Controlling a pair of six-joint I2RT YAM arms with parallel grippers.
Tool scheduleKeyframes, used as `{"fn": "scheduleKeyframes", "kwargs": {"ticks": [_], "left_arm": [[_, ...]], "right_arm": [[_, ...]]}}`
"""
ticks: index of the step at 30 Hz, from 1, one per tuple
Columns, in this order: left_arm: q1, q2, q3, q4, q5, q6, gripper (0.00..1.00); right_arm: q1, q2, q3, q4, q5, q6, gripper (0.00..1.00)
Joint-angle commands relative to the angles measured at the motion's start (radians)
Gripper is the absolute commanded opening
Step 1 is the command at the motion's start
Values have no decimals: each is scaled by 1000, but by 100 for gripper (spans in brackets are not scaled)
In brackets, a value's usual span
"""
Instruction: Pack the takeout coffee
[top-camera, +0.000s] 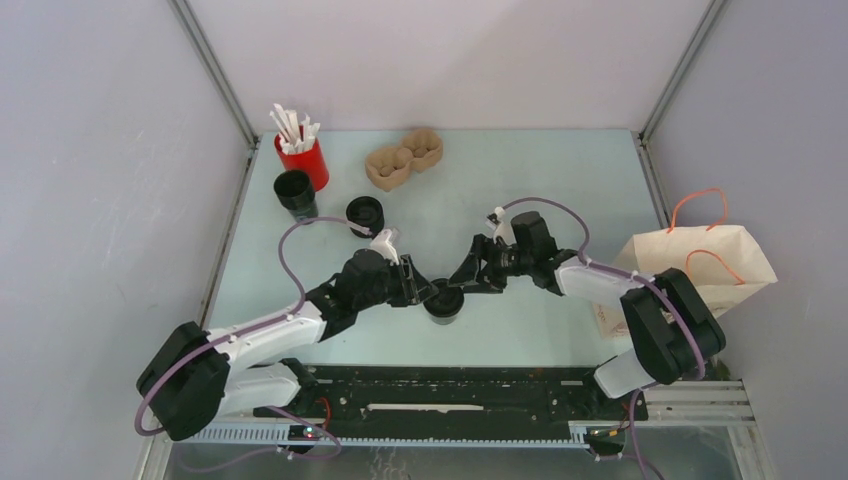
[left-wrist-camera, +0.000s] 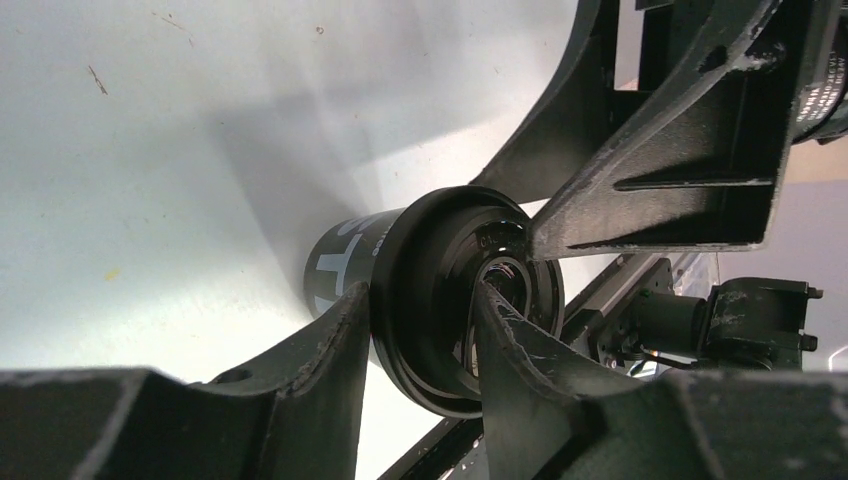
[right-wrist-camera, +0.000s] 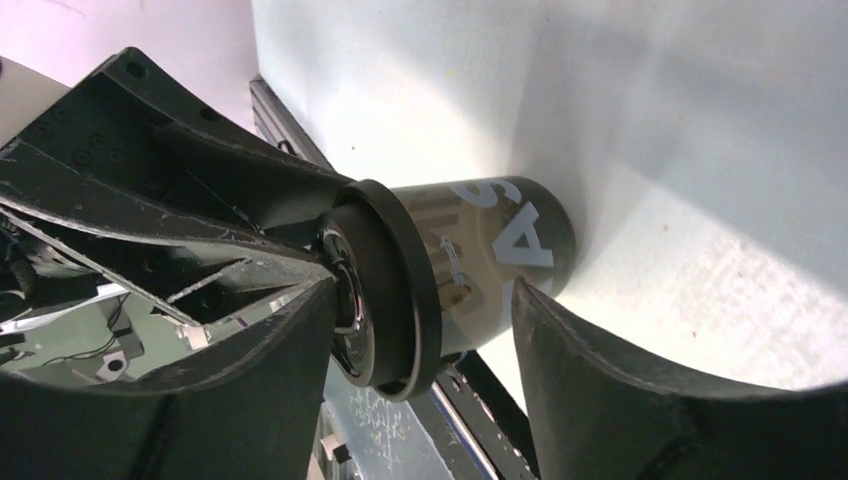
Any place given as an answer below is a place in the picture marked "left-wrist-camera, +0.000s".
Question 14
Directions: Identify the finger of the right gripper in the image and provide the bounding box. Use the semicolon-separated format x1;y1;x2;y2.
471;1;619;203

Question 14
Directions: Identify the black plastic cup lid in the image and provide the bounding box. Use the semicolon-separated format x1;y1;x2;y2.
370;186;565;419

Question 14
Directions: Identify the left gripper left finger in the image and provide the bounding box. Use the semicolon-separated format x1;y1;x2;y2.
1;283;369;479

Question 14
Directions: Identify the black paper coffee cup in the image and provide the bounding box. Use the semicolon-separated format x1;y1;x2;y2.
303;208;404;318

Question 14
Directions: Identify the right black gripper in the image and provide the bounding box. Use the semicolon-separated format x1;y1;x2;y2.
530;1;847;259

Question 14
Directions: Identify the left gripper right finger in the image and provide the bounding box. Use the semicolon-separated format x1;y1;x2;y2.
474;283;847;479

